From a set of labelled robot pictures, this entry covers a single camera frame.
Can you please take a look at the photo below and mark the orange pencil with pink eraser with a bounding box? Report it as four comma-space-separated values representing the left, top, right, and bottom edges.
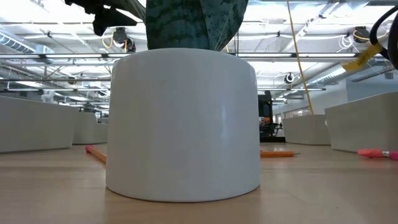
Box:
85, 144, 108, 165
259, 150, 301, 159
356, 148, 398, 161

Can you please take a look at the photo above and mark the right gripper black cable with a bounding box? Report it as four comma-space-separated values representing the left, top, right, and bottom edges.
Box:
369, 5, 398, 70

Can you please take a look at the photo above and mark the yellow tag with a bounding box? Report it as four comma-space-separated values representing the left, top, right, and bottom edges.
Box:
341, 42, 384, 73

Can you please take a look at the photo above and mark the artificial plant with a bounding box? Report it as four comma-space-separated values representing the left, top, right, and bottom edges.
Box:
104, 0, 262, 203

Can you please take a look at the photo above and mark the yellow cable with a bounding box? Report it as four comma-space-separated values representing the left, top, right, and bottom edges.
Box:
286, 0, 315, 115

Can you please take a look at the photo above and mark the black machine with orange parts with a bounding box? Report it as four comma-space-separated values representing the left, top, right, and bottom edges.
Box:
257, 91, 286, 143

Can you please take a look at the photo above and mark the grey ventilation duct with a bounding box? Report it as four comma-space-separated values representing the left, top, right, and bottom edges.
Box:
0, 32, 55, 65

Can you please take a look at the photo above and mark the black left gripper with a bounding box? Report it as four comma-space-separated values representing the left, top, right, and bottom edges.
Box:
64, 0, 138, 37

